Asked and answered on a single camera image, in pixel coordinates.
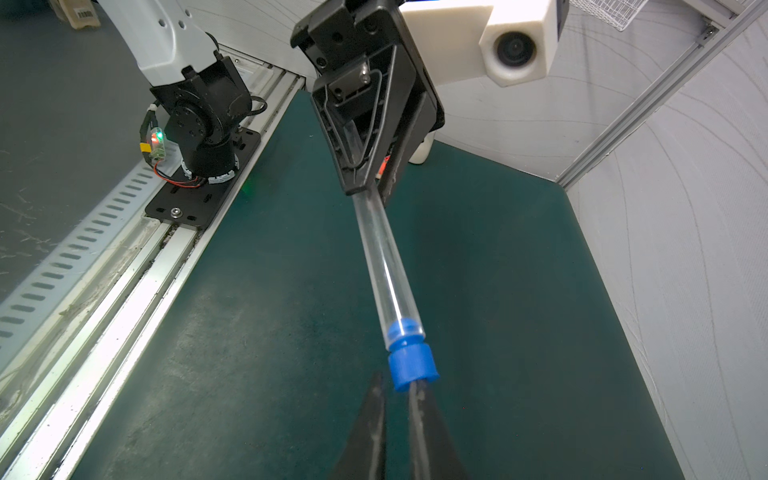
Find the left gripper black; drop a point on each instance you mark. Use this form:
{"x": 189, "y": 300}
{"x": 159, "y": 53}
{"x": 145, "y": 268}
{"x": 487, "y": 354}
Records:
{"x": 369, "y": 96}

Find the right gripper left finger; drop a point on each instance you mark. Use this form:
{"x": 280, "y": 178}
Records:
{"x": 364, "y": 455}

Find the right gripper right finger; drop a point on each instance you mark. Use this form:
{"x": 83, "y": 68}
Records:
{"x": 432, "y": 452}

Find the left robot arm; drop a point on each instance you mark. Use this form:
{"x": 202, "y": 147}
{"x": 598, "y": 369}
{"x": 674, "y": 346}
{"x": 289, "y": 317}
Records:
{"x": 194, "y": 82}

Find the beige plastic bottle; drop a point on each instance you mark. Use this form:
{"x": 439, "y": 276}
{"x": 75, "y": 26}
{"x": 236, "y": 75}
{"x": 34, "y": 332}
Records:
{"x": 422, "y": 152}

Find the beige red round object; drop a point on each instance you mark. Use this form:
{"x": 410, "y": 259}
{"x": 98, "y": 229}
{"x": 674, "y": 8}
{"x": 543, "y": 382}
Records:
{"x": 383, "y": 167}

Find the green table mat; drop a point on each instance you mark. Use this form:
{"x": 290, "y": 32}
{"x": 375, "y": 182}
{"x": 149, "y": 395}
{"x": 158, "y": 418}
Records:
{"x": 262, "y": 362}

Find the white wire basket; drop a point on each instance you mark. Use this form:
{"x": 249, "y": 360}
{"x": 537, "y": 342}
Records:
{"x": 615, "y": 13}

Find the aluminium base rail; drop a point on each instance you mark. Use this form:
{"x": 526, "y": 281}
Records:
{"x": 74, "y": 366}

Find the white slotted cable duct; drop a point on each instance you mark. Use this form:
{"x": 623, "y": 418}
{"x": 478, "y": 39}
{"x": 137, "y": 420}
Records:
{"x": 41, "y": 293}

